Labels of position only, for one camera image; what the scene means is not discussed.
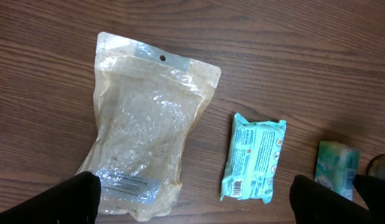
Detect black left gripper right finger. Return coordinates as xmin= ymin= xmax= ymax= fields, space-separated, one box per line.
xmin=289 ymin=175 xmax=373 ymax=224

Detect small teal packet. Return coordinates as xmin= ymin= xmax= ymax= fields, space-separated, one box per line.
xmin=314 ymin=141 xmax=360 ymax=201

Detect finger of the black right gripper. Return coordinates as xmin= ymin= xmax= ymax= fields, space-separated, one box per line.
xmin=353 ymin=175 xmax=385 ymax=224

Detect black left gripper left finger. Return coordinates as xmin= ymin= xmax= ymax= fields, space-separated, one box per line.
xmin=0 ymin=171 xmax=101 ymax=224

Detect teal tissue pack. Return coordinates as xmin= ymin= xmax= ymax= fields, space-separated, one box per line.
xmin=220 ymin=113 xmax=287 ymax=203

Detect white orange snack packet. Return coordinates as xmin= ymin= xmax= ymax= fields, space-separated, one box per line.
xmin=80 ymin=32 xmax=221 ymax=222

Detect green lid white jar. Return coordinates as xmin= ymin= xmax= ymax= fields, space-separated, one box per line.
xmin=366 ymin=154 xmax=385 ymax=180

